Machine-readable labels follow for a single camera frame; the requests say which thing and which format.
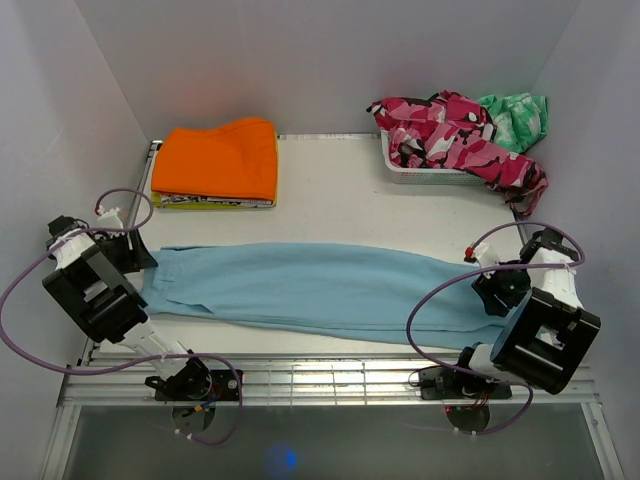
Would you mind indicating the green tie-dye trousers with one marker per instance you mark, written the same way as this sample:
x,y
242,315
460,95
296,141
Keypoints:
x,y
521,120

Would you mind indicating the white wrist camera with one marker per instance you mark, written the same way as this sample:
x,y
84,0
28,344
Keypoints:
x,y
109,221
482,254

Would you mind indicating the pink camouflage trousers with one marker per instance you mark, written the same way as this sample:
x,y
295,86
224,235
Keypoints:
x,y
453,132

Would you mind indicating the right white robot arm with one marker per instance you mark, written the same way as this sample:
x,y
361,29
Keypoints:
x,y
548,330

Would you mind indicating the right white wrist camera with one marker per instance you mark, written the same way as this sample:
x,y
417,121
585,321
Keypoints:
x,y
482,254

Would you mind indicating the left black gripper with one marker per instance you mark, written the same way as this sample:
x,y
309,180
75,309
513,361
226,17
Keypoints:
x,y
136,258

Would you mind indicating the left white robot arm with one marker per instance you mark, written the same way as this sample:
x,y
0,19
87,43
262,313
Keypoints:
x,y
89,283

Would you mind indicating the aluminium mounting rail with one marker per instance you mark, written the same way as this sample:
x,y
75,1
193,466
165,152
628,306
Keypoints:
x,y
285,381

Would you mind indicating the folded orange trousers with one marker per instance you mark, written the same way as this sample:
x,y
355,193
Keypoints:
x,y
247,128

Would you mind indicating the light blue trousers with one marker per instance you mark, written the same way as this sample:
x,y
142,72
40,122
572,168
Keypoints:
x,y
345,291

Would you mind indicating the folded yellow patterned trousers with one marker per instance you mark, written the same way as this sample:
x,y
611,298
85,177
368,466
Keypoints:
x,y
210,201

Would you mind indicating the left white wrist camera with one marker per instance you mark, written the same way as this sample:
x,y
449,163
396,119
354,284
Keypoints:
x,y
109,221

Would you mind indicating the white plastic basket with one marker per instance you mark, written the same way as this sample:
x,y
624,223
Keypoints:
x,y
423,176

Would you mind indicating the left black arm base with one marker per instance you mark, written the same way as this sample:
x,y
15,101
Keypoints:
x,y
217,385

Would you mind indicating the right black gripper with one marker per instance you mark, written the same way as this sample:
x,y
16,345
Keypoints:
x,y
485,285

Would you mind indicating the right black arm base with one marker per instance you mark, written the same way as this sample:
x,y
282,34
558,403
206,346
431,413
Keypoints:
x,y
438,383

